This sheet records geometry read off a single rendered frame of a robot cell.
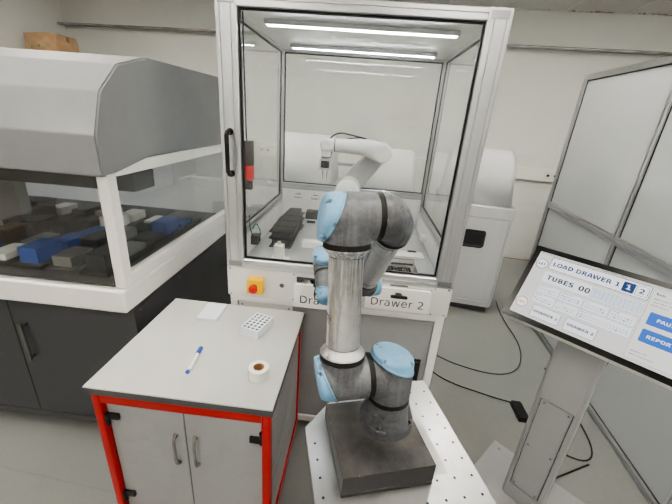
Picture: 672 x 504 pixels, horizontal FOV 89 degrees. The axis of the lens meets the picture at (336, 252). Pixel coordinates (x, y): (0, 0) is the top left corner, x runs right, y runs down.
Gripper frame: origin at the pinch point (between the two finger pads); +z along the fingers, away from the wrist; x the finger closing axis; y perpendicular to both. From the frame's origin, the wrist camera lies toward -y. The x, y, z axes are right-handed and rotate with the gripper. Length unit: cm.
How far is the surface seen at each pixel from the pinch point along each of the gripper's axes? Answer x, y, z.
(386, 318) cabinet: 28.3, -1.0, 20.4
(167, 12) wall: -247, -388, 59
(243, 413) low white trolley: -19, 51, -13
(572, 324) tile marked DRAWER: 88, 11, -19
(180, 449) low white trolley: -44, 62, 8
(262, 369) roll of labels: -16.9, 36.2, -11.1
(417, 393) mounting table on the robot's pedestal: 36, 37, -7
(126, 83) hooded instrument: -80, -48, -59
